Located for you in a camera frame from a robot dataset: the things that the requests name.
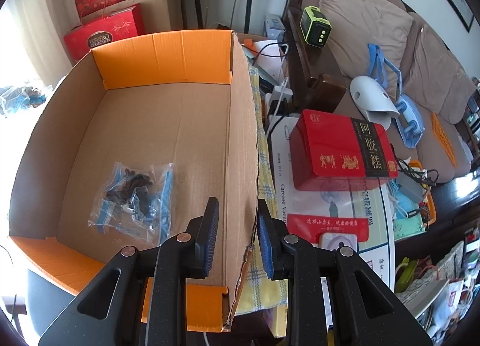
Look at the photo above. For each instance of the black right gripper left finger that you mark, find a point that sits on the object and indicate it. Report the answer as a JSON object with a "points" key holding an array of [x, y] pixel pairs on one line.
{"points": [[139, 297]]}

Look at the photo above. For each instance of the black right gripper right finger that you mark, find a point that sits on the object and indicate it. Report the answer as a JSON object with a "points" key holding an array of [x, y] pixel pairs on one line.
{"points": [[364, 310]]}

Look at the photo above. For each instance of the clear bag blue black parts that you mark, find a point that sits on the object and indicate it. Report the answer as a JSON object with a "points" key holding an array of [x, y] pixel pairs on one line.
{"points": [[136, 203]]}

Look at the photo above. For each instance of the cardboard box orange flaps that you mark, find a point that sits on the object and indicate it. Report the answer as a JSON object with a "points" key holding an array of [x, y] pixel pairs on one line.
{"points": [[182, 98]]}

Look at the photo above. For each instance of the red card Chinese text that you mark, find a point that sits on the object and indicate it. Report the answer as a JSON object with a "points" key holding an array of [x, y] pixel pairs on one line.
{"points": [[311, 228]]}

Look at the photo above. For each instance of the yellow plaid cloth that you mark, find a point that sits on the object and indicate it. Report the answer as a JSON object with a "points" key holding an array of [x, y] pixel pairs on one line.
{"points": [[258, 292]]}

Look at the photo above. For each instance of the white vacuum product box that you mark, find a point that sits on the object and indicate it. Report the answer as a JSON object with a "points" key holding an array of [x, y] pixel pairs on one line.
{"points": [[373, 205]]}

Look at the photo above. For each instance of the orange tray with clutter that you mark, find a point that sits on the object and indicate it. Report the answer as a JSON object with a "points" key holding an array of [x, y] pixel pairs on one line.
{"points": [[411, 200]]}

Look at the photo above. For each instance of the red tin box Chinese characters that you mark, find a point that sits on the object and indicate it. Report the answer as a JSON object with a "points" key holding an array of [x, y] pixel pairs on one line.
{"points": [[331, 152]]}

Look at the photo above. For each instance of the white rounded plastic device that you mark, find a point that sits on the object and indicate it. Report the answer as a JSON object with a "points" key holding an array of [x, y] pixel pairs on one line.
{"points": [[372, 101]]}

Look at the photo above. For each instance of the red Ferrero gift box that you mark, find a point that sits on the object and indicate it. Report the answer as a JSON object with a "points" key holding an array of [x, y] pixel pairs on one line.
{"points": [[120, 25]]}

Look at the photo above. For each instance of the green black cube device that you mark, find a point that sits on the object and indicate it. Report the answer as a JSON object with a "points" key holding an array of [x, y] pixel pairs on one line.
{"points": [[314, 26]]}

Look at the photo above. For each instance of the large brown cardboard box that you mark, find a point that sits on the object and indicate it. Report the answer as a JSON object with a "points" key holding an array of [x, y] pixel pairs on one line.
{"points": [[157, 15]]}

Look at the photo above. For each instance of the brown sofa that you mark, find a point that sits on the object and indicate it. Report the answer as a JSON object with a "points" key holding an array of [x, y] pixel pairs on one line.
{"points": [[386, 41]]}

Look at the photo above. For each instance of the phone with round camera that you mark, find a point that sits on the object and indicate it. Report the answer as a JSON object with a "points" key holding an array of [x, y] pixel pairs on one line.
{"points": [[333, 241]]}

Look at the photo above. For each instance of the light blue plastic frame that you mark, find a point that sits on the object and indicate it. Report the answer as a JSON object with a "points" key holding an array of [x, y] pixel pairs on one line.
{"points": [[409, 123]]}

